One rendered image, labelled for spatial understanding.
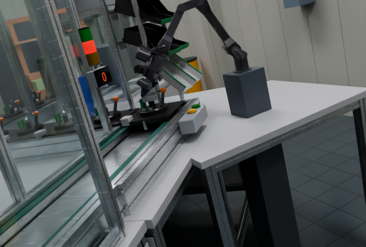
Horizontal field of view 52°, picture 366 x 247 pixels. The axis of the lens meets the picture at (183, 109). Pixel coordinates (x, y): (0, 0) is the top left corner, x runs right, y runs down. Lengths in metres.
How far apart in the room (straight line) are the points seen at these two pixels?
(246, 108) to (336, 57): 2.40
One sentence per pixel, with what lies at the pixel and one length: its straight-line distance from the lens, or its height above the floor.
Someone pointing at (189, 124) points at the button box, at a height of 0.94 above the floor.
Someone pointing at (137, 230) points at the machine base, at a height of 0.86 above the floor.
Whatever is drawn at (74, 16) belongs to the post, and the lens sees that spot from 1.63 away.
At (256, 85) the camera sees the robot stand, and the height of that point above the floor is 0.99.
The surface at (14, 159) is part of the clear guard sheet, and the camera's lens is 0.77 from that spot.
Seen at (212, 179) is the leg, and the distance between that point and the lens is 1.43.
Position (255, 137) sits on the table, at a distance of 1.48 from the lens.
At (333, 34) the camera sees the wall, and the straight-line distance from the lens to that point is 3.98.
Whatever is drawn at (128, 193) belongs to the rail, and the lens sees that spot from 1.14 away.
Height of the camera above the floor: 1.38
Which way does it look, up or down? 14 degrees down
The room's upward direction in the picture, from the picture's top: 14 degrees counter-clockwise
